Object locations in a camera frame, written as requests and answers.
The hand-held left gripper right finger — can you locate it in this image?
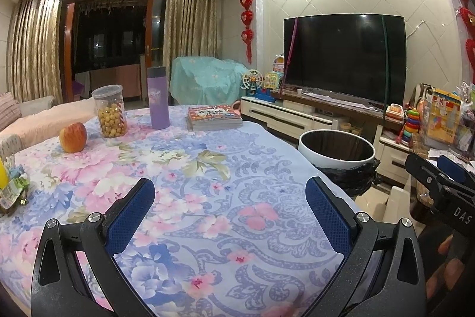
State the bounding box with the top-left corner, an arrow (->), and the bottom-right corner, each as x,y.
305,176 -> 427,317

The dark wooden side table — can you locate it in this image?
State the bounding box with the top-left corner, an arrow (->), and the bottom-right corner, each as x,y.
408,142 -> 475,225

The toy ferris wheel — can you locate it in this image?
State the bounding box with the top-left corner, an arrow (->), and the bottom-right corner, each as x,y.
241,69 -> 263,98

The white trash bin black liner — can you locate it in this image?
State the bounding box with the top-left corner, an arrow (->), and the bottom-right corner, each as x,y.
298,129 -> 381,197

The cream chair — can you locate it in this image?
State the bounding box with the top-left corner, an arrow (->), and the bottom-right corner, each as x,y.
384,186 -> 412,226

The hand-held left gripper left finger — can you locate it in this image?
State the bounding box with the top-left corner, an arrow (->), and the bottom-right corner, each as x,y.
31,178 -> 156,317

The person's right hand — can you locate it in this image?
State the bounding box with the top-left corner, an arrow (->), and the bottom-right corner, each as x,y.
426,236 -> 475,303

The black flat screen television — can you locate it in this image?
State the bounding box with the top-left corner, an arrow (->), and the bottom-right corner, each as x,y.
284,13 -> 407,106

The colourful toy playset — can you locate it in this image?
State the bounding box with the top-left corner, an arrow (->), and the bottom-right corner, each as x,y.
263,55 -> 286,98

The cream television cabinet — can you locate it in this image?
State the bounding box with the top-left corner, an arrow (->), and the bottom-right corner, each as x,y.
240,90 -> 420,187

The cream sofa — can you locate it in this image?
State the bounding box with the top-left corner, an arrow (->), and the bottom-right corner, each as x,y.
0,96 -> 101,162

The teal covered armchair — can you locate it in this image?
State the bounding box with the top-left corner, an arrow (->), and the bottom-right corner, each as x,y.
170,56 -> 247,106

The red apple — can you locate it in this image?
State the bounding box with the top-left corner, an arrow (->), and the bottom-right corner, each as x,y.
59,122 -> 88,153

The gold patterned curtain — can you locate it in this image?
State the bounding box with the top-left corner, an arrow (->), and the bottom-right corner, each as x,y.
163,0 -> 219,78
7,0 -> 64,104

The orange white toy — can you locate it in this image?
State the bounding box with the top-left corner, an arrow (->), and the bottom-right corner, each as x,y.
385,103 -> 406,122

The stack of picture books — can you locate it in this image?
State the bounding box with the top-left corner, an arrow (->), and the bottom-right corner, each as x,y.
186,105 -> 243,132

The wooden framed glass door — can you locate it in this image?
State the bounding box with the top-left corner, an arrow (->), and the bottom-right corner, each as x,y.
61,0 -> 167,102

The clear jar of snack balls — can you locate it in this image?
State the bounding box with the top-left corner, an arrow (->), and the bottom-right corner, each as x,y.
91,84 -> 129,138

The purple drink bottle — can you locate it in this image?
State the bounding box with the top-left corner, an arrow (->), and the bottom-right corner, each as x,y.
147,66 -> 171,130

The green labelled packet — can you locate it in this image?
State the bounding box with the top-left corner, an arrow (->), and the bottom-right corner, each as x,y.
0,172 -> 30,217

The red knot hanging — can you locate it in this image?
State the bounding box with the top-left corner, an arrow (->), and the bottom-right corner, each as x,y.
240,0 -> 257,64
438,0 -> 475,83

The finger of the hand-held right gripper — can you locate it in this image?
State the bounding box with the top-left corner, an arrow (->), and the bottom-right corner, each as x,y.
405,153 -> 451,210
437,155 -> 475,191

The pink striped cushion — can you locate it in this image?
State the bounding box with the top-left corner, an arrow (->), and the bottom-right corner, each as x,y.
0,92 -> 22,132

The rainbow ring stacking toy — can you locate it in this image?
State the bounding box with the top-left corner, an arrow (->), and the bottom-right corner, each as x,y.
397,109 -> 422,145

